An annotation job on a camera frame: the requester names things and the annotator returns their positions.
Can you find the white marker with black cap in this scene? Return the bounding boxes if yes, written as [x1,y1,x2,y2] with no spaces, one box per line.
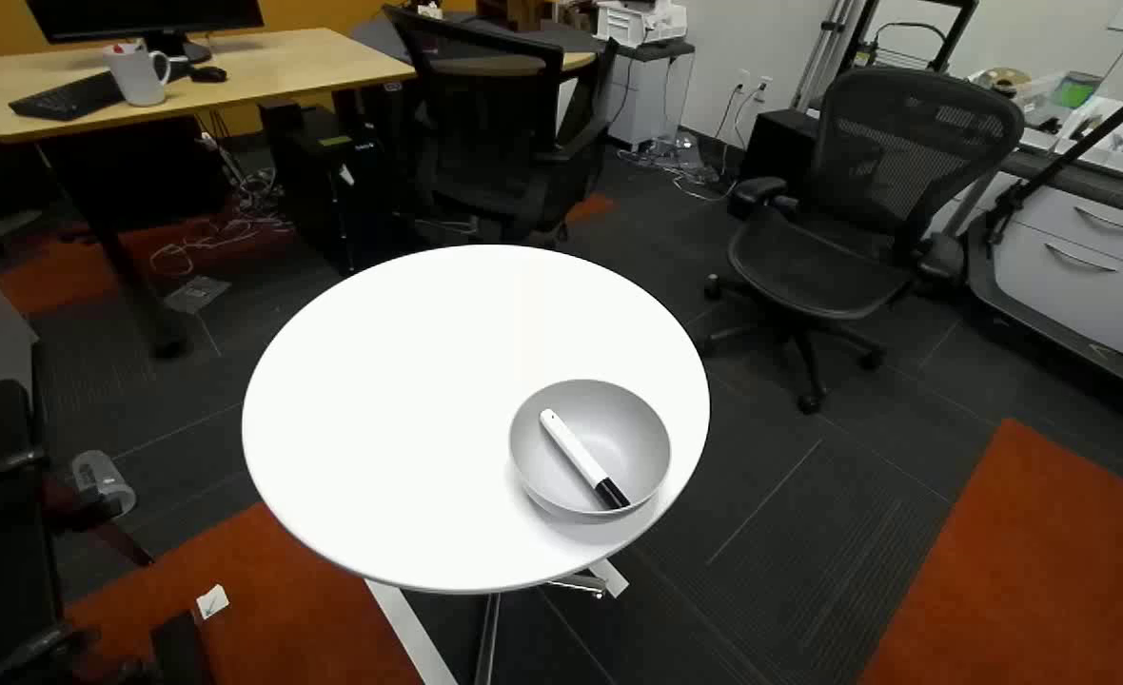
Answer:
[538,405,637,515]

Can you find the white bowl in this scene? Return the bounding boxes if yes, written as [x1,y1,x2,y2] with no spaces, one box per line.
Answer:
[507,375,675,524]

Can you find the black padded office chair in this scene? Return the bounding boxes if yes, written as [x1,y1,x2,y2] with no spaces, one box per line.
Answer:
[385,4,620,252]

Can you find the small white cabinet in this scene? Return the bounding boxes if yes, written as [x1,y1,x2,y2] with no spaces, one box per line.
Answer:
[604,43,700,151]

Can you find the black mesh office chair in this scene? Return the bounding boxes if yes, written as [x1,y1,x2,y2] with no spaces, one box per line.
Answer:
[696,66,1030,420]

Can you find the black computer tower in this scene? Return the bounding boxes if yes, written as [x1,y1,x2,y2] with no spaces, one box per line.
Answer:
[257,98,362,276]

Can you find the black box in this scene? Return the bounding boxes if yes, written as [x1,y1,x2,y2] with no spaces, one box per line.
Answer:
[746,108,841,221]

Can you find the white table base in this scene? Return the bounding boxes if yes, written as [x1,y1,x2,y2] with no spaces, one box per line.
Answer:
[362,550,631,685]

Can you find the white printer box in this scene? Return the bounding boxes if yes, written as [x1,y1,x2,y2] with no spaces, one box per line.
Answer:
[595,0,692,52]

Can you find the light wooden desk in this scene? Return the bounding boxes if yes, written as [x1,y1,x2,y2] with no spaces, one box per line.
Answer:
[0,24,600,360]

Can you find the small white floor tag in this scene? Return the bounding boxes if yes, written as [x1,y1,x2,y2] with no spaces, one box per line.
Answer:
[189,583,236,623]

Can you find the white mug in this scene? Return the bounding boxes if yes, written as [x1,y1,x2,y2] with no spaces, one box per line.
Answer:
[104,39,175,108]

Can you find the white drawer cabinet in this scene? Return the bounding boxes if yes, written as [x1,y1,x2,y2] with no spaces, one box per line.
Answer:
[989,174,1123,372]

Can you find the black monitor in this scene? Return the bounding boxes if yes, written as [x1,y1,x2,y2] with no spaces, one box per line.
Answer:
[21,0,266,70]

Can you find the black keyboard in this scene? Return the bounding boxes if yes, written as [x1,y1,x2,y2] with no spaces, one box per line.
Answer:
[5,70,133,126]

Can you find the green desktop item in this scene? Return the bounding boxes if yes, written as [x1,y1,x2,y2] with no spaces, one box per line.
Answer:
[1046,70,1104,114]

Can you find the black stand frame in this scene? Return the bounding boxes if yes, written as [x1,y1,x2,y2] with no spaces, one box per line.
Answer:
[933,70,1123,410]

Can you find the black clamp with orange handle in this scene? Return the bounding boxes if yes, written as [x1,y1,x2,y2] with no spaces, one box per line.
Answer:
[0,441,154,569]
[0,604,219,685]

